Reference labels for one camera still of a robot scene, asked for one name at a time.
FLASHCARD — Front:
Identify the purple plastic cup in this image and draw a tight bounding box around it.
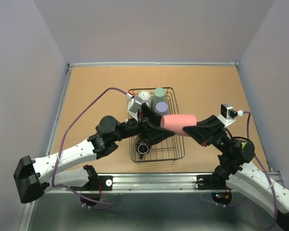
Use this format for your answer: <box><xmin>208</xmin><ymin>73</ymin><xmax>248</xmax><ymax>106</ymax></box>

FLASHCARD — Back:
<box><xmin>155</xmin><ymin>102</ymin><xmax>169</xmax><ymax>116</ymax></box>

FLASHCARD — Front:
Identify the white faceted mug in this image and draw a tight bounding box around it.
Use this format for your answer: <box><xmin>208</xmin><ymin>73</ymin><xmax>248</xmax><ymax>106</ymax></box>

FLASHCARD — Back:
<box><xmin>138</xmin><ymin>90</ymin><xmax>152</xmax><ymax>107</ymax></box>

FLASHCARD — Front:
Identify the black wire dish rack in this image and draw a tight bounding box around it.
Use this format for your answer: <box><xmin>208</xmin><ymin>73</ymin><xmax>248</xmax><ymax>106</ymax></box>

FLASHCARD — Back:
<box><xmin>129</xmin><ymin>87</ymin><xmax>185</xmax><ymax>163</ymax></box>

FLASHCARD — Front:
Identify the black mug white inside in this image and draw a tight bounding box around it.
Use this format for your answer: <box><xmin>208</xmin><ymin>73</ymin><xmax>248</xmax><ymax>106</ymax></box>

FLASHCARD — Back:
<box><xmin>135</xmin><ymin>137</ymin><xmax>151</xmax><ymax>160</ymax></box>

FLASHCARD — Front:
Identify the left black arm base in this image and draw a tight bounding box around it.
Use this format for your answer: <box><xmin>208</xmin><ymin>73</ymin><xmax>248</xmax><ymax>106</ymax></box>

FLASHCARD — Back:
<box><xmin>70</xmin><ymin>175</ymin><xmax>113</xmax><ymax>191</ymax></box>

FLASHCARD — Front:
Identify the red plastic cup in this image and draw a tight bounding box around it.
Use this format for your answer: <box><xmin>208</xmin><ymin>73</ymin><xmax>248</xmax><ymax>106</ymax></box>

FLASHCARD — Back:
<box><xmin>160</xmin><ymin>114</ymin><xmax>197</xmax><ymax>136</ymax></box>

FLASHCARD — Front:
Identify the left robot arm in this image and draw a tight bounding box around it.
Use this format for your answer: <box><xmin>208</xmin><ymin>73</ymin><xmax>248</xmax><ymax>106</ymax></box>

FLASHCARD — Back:
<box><xmin>13</xmin><ymin>103</ymin><xmax>175</xmax><ymax>204</ymax></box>

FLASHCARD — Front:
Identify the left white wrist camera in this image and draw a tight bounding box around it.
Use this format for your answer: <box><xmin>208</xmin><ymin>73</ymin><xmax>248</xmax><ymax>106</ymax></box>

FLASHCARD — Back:
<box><xmin>128</xmin><ymin>96</ymin><xmax>142</xmax><ymax>121</ymax></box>

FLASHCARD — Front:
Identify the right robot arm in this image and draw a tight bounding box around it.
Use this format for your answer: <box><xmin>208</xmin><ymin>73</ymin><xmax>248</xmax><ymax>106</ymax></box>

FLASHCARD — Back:
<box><xmin>183</xmin><ymin>115</ymin><xmax>289</xmax><ymax>231</ymax></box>

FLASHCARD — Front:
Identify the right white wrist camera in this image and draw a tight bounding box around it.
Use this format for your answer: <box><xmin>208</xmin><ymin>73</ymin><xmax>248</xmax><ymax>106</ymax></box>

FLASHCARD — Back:
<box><xmin>217</xmin><ymin>103</ymin><xmax>238</xmax><ymax>128</ymax></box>

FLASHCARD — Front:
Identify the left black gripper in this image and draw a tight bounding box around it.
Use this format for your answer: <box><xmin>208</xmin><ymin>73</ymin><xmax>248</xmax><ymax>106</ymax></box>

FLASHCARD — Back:
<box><xmin>112</xmin><ymin>103</ymin><xmax>175</xmax><ymax>145</ymax></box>

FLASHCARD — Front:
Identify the green plastic cup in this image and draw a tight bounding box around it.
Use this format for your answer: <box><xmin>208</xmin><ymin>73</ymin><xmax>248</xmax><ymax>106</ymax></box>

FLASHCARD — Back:
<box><xmin>152</xmin><ymin>88</ymin><xmax>167</xmax><ymax>110</ymax></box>

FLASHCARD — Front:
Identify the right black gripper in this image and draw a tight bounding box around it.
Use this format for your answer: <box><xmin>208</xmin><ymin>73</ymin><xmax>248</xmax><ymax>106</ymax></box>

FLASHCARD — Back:
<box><xmin>182</xmin><ymin>114</ymin><xmax>230</xmax><ymax>154</ymax></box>

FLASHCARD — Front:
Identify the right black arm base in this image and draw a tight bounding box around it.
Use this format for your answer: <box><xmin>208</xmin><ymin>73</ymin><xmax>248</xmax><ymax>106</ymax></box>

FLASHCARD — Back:
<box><xmin>194</xmin><ymin>174</ymin><xmax>220</xmax><ymax>190</ymax></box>

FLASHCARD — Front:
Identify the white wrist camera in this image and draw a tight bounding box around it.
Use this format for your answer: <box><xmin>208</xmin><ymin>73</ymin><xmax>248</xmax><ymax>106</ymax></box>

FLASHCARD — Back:
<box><xmin>128</xmin><ymin>96</ymin><xmax>142</xmax><ymax>121</ymax></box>
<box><xmin>217</xmin><ymin>103</ymin><xmax>238</xmax><ymax>128</ymax></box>

